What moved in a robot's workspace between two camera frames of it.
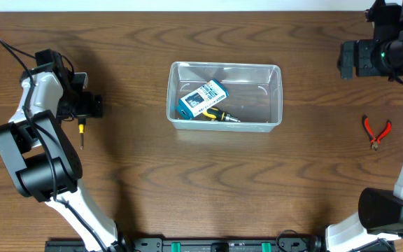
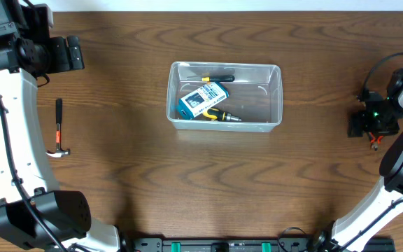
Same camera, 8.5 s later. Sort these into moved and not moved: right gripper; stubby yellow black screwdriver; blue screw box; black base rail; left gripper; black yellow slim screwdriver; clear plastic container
Moved: right gripper; black yellow slim screwdriver; left gripper
Not moved: stubby yellow black screwdriver; clear plastic container; blue screw box; black base rail
